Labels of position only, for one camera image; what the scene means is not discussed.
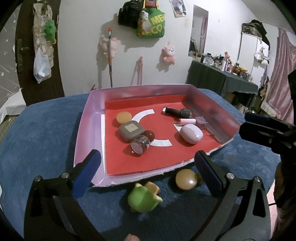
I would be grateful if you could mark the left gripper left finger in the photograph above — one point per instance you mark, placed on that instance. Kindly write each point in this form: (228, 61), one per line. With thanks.
(52, 210)

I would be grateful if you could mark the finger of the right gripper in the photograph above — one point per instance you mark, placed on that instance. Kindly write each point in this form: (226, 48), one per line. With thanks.
(264, 133)
(264, 120)

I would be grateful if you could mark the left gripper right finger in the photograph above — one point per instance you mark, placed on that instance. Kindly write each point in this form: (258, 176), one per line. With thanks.
(252, 221)

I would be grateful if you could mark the clear glass cup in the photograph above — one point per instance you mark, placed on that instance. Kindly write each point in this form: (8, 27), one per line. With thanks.
(230, 158)

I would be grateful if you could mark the pink earbuds case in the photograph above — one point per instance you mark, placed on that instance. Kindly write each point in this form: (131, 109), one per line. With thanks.
(191, 133)

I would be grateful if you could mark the black nail polish bottle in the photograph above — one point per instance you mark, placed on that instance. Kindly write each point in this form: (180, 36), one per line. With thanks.
(182, 113)

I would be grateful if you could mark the purple nail polish bottle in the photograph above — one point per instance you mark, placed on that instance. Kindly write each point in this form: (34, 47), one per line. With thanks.
(199, 121)

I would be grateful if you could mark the tan egg-shaped sponge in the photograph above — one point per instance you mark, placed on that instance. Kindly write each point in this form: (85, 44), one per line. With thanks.
(186, 179)

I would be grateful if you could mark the green yellow toy figure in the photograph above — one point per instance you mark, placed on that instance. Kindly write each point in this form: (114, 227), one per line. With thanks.
(144, 198)

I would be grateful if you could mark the taupe square compact case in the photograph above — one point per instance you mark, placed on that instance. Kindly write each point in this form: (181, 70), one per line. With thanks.
(130, 130)

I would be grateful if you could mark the perfume bottle brown ball cap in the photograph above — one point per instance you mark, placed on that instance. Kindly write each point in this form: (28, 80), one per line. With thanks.
(141, 143)

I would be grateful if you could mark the orange round sponge puff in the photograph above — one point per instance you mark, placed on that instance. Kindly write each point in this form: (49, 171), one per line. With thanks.
(123, 117)

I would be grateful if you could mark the person's right hand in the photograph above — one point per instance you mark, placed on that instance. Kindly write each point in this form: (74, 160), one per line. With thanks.
(284, 197)

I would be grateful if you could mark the person's left hand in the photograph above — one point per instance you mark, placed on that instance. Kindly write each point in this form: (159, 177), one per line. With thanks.
(131, 237)

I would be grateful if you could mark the pink curtain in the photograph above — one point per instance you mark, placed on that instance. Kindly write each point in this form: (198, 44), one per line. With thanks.
(278, 102)

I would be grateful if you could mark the dark green covered side table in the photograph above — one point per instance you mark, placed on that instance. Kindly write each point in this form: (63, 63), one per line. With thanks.
(207, 77)

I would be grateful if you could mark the white refrigerator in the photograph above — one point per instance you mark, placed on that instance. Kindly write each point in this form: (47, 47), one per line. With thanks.
(253, 57)

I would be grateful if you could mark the blue textured table cloth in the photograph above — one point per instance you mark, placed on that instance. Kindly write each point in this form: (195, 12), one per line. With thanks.
(41, 142)

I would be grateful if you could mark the red Miniso paper liner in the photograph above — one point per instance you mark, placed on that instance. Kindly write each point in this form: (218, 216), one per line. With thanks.
(168, 147)

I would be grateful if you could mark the purple cardboard box tray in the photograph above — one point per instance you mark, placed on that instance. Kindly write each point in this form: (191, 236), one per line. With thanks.
(98, 130)

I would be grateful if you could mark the dark wooden door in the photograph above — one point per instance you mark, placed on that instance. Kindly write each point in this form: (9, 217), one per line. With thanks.
(51, 88)

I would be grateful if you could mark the green tote bag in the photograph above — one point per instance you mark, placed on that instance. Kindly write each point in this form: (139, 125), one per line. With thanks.
(154, 27)

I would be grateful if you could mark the white plastic bag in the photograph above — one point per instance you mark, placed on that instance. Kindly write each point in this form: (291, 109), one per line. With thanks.
(42, 69)

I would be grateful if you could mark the white plush on bag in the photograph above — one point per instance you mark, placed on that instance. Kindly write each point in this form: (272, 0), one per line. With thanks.
(143, 16)

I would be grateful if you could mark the pink plush pig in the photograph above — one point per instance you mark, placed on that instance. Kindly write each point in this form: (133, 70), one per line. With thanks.
(105, 46)

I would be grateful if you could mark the green plush dinosaur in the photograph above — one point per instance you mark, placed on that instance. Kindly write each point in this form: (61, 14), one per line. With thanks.
(50, 31)

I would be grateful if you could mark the pink plush bear keychain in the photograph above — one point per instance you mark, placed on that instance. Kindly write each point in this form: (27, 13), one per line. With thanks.
(169, 55)

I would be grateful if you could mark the photo poster on wall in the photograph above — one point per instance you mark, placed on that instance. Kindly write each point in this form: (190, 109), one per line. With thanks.
(179, 8)

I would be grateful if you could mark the black backpack on wall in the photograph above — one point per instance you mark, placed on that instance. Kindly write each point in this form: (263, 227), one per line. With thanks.
(128, 15)

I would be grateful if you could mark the mop handle orange grip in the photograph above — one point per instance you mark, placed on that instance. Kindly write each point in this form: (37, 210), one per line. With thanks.
(110, 57)

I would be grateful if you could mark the brass door handle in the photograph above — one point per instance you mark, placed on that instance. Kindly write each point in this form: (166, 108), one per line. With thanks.
(20, 50)

